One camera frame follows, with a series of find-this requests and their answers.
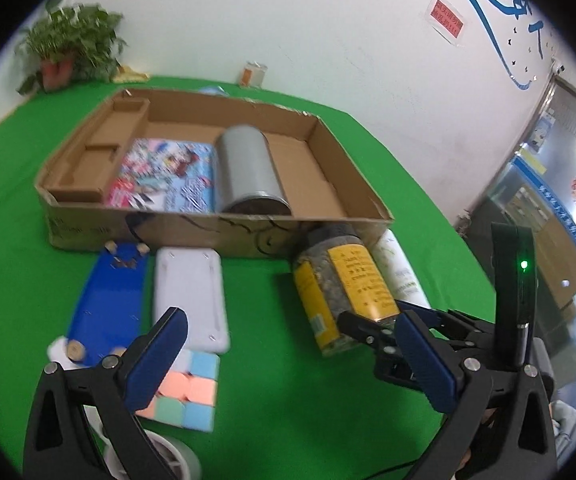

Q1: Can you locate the black cable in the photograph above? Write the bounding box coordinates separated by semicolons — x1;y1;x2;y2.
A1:
365;461;421;480

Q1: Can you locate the white spray bottle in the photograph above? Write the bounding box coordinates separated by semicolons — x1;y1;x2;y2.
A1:
371;229;431;311

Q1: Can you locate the brown cardboard box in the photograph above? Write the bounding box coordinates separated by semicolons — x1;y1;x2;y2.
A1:
34;87;395;260

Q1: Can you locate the small orange jar by wall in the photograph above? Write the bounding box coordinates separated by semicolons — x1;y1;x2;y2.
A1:
240;61;269;87

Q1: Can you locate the blue wall decal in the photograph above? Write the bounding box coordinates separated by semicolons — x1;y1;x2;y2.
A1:
413;0;560;91

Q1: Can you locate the potted plant in red pot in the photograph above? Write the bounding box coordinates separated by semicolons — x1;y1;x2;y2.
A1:
16;0;129;96

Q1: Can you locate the silver tin can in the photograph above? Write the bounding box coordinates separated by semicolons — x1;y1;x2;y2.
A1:
215;125;291;217

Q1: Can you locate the red wall sign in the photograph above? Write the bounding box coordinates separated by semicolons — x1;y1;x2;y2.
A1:
427;0;467;46

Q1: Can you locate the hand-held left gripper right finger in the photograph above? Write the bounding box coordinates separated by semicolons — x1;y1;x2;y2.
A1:
395;312;559;480

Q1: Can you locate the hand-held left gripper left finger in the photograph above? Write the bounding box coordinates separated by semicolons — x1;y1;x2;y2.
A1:
22;306;189;480

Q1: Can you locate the blue toy skateboard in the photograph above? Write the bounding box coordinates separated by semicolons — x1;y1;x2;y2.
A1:
64;242;150;369

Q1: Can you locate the yellow label glass jar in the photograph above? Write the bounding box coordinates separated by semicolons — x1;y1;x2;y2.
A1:
292;225;401;359

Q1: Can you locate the glass door with posters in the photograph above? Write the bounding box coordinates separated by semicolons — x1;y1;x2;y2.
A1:
458;74;576;411

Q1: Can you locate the colourful printed toy box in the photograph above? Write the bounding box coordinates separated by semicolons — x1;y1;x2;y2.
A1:
104;138;217;213

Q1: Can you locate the pastel puzzle cube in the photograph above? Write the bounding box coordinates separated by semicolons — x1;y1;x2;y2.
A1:
134;349;219;432

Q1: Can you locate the green table cloth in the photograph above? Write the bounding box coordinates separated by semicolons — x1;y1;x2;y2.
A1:
0;75;500;480

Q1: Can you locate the white plastic case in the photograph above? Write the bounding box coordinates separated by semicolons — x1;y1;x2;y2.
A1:
153;247;231;356

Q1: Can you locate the person's right forearm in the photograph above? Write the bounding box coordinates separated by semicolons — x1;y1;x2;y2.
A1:
550;400;576;467

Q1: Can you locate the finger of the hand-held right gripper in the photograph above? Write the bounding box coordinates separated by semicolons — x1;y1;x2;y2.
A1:
337;310;421;392
398;300;495;347

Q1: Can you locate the yellow item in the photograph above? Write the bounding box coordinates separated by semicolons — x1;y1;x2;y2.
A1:
112;63;151;83

